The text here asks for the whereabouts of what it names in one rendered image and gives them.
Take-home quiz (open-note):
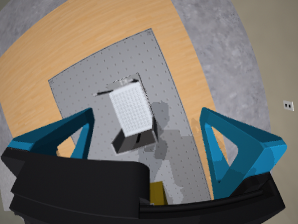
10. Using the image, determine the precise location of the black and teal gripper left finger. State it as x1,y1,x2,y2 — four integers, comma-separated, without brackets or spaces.
7,108,95,159

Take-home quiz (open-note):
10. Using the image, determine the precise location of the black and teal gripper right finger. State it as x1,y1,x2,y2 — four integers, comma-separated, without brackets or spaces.
199,107,287,199

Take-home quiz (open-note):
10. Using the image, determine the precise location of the yellow open-top bin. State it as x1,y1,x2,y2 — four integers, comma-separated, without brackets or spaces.
150,181,168,205

